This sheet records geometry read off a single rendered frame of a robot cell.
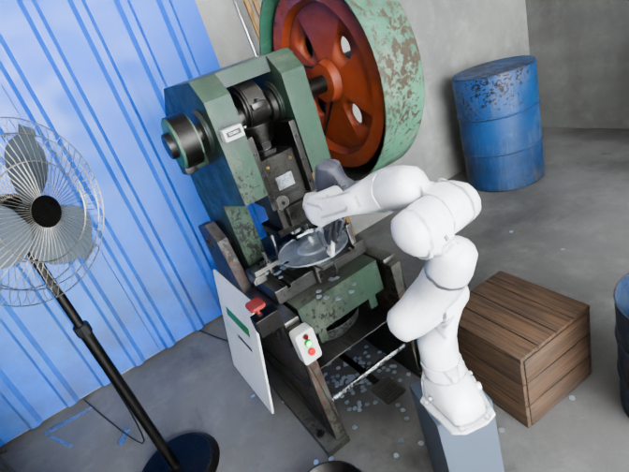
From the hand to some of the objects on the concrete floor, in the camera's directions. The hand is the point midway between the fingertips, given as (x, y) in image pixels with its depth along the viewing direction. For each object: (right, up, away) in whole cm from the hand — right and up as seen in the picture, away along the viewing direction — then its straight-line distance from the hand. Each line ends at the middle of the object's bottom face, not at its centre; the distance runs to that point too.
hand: (330, 248), depth 158 cm
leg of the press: (-19, -73, +59) cm, 96 cm away
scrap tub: (+125, -56, -7) cm, 137 cm away
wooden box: (+81, -54, +27) cm, 101 cm away
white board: (-34, -72, +72) cm, 107 cm away
